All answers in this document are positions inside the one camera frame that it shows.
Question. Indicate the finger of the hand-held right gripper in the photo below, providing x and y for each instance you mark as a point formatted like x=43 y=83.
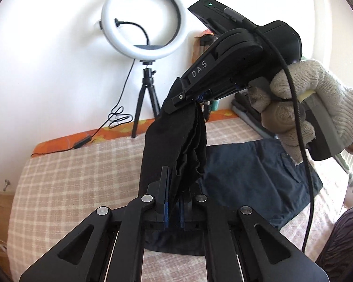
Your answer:
x=179 y=98

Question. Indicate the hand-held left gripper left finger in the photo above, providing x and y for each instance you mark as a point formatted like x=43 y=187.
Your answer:
x=166 y=216

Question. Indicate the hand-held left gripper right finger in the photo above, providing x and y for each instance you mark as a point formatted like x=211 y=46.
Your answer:
x=181 y=216

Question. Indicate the black pants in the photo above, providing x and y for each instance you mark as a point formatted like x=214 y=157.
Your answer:
x=253 y=176

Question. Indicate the person's right hand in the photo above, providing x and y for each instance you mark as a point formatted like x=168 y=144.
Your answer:
x=320 y=79

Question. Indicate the black mini tripod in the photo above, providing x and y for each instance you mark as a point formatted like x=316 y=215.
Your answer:
x=147 y=85

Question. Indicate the orange patterned sheet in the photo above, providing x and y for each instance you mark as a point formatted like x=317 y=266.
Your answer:
x=61 y=142

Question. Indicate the person's striped dark clothing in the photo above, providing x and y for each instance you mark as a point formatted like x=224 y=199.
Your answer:
x=341 y=241

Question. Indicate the small metal hook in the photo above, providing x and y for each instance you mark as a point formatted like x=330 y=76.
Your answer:
x=6 y=183

